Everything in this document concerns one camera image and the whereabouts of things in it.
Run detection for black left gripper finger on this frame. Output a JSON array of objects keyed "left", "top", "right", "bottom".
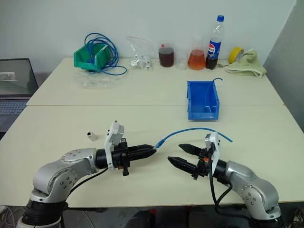
[
  {"left": 129, "top": 143, "right": 156, "bottom": 153},
  {"left": 130, "top": 150, "right": 157, "bottom": 161}
]

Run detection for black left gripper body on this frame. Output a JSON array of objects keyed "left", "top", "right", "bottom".
[{"left": 111, "top": 138, "right": 134, "bottom": 177}]

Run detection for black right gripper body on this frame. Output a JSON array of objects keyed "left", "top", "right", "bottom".
[{"left": 191, "top": 148, "right": 212, "bottom": 182}]

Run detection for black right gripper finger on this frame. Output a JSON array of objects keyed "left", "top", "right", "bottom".
[
  {"left": 178, "top": 143, "right": 202, "bottom": 156},
  {"left": 167, "top": 156, "right": 198, "bottom": 174}
]

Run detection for short blue network cable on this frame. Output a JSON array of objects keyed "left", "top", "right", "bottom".
[{"left": 154, "top": 127, "right": 234, "bottom": 151}]

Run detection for white network coupler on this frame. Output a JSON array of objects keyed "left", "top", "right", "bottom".
[{"left": 86, "top": 130, "right": 98, "bottom": 142}]

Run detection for blue plastic bin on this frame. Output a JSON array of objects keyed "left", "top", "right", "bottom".
[{"left": 186, "top": 80, "right": 220, "bottom": 122}]

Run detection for green plastic bin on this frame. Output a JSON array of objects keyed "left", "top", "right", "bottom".
[{"left": 73, "top": 44, "right": 112, "bottom": 72}]

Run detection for clear plastic bag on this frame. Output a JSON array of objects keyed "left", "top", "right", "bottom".
[{"left": 73, "top": 67, "right": 122, "bottom": 90}]

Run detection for small empty clear beaker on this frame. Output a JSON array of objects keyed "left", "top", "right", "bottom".
[{"left": 175, "top": 51, "right": 188, "bottom": 71}]

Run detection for flask with orange liquid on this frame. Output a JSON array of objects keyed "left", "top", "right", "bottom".
[{"left": 187, "top": 37, "right": 206, "bottom": 71}]

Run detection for zip bag of couplers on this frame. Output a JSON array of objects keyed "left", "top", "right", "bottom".
[{"left": 125, "top": 36, "right": 154, "bottom": 71}]

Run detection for beaker with dark red liquid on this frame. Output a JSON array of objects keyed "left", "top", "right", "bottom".
[{"left": 158, "top": 40, "right": 176, "bottom": 68}]

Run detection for cola bottle with blue cap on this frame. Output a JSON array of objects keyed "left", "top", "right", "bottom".
[{"left": 205, "top": 15, "right": 226, "bottom": 70}]

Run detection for yellow tape roll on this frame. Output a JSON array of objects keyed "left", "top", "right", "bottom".
[{"left": 228, "top": 46, "right": 246, "bottom": 64}]

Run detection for pale green towel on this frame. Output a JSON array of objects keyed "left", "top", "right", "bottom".
[{"left": 224, "top": 49, "right": 267, "bottom": 79}]

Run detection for grey partition panel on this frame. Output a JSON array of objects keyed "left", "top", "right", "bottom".
[{"left": 262, "top": 0, "right": 304, "bottom": 133}]

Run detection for grey laptop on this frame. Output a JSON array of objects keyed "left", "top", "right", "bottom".
[{"left": 0, "top": 58, "right": 39, "bottom": 133}]

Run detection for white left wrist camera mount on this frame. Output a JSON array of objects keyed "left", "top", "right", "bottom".
[{"left": 104, "top": 120, "right": 126, "bottom": 171}]

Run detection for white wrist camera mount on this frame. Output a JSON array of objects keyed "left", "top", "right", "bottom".
[
  {"left": 204, "top": 132, "right": 220, "bottom": 171},
  {"left": 104, "top": 120, "right": 126, "bottom": 171}
]

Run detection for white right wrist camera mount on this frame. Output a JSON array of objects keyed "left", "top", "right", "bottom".
[{"left": 204, "top": 132, "right": 220, "bottom": 171}]

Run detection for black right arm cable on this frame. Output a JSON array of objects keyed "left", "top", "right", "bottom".
[{"left": 208, "top": 161, "right": 252, "bottom": 216}]

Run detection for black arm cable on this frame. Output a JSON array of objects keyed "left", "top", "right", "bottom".
[
  {"left": 208, "top": 161, "right": 252, "bottom": 216},
  {"left": 64, "top": 167, "right": 110, "bottom": 211}
]

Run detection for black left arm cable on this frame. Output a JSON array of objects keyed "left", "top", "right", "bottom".
[{"left": 64, "top": 167, "right": 110, "bottom": 211}]

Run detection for blue cable with white coupler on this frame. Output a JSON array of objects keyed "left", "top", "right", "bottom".
[{"left": 204, "top": 77, "right": 224, "bottom": 115}]

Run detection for blue coiled cable bundle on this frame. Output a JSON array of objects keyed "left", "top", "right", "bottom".
[{"left": 84, "top": 32, "right": 128, "bottom": 76}]

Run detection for white floor cables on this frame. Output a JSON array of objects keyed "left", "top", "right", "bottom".
[{"left": 0, "top": 205, "right": 26, "bottom": 228}]

